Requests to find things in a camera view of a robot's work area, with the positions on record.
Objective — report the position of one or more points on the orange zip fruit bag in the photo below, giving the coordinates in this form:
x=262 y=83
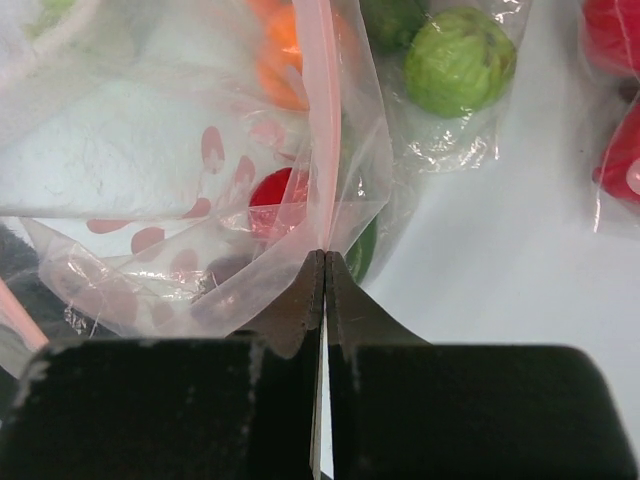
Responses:
x=386 y=30

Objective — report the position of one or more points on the fake red apple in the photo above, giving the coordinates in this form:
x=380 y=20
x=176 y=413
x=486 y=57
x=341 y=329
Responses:
x=278 y=203

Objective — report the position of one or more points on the pink dotted zip bag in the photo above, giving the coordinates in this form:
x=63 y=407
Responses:
x=609 y=47

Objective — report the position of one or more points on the fake green guava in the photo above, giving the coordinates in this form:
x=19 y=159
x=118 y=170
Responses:
x=459 y=62

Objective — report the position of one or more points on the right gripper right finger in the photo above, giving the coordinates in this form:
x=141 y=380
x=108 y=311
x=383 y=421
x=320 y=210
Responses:
x=404 y=408

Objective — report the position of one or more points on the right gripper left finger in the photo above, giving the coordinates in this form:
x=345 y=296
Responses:
x=241 y=407

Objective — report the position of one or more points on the clear pink zip bag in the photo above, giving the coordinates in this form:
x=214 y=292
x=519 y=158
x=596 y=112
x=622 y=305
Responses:
x=133 y=134

